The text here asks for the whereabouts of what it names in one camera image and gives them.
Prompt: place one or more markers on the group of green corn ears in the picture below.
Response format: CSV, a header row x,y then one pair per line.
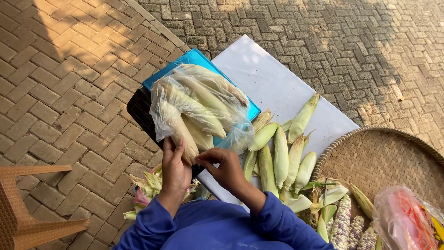
x,y
281,156

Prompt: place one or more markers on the plastic bag with red contents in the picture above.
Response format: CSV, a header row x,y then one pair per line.
x,y
399,218

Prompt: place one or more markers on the clear plastic bag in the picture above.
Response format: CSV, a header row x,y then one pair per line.
x,y
236,132

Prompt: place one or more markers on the yellowish husked corn ear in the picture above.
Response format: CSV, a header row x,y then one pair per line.
x,y
362,201

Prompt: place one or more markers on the heap of loose corn husks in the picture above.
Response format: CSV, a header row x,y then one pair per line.
x,y
326,201

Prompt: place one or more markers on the black scale with blue platform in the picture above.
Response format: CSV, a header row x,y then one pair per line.
x,y
138,111

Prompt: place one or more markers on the person's left hand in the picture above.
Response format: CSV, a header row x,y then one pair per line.
x,y
176,170

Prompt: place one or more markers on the brown woven plastic stool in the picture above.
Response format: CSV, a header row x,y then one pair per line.
x,y
20,222

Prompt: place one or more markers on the person's right hand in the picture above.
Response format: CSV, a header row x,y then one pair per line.
x,y
225,170

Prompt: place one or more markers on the peeled purple white corn cob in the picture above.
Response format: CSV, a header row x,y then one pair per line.
x,y
367,239
355,232
341,222

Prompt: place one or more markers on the pale husked corn cob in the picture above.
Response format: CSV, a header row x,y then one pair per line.
x,y
218,81
199,135
180,132
208,95
197,109

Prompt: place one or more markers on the pink bag of corn husks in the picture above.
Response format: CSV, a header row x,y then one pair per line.
x,y
149,187

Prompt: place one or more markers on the round woven bamboo tray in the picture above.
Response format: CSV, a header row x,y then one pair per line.
x,y
381,163

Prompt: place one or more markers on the blue long-sleeved top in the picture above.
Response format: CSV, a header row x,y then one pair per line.
x,y
215,229

